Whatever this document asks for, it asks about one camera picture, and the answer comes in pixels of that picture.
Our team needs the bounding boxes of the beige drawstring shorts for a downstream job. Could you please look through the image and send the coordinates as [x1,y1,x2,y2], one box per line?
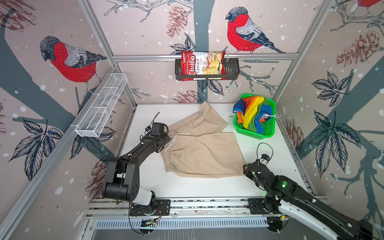
[161,102,246,178]

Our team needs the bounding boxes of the green plastic basket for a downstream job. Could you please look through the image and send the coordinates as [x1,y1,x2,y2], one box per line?
[232,93,277,141]

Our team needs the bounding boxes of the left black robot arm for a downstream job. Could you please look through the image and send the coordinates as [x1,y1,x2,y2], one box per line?
[102,123,171,216]

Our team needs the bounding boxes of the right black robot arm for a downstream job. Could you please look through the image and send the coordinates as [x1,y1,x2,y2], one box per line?
[243,160,374,240]

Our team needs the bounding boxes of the rainbow coloured shorts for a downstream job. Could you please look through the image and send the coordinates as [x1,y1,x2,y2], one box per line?
[232,95,278,135]

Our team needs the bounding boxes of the red cassava chips bag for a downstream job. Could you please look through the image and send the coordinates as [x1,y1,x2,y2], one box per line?
[181,51,226,76]

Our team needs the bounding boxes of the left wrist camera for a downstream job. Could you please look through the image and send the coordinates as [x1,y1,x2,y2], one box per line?
[145,123,169,137]

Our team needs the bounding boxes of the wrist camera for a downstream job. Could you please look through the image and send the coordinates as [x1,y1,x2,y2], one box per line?
[260,154,271,164]
[145,123,169,137]

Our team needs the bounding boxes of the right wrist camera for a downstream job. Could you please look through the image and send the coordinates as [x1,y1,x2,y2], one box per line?
[260,154,271,164]

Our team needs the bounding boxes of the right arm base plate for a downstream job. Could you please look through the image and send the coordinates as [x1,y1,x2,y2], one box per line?
[248,198,270,215]

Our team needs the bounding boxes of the white vented cable duct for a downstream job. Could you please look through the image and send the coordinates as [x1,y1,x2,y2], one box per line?
[95,217,269,230]

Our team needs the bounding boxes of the aluminium mounting rail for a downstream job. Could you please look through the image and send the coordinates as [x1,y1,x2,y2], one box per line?
[85,195,328,219]

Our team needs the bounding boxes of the white wire mesh shelf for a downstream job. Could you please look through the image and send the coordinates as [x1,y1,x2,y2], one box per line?
[76,73,128,138]

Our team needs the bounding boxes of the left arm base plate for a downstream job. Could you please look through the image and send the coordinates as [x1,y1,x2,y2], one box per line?
[129,199,171,217]

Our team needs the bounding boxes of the black wire wall basket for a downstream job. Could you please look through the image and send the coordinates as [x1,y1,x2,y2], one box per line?
[175,58,240,81]

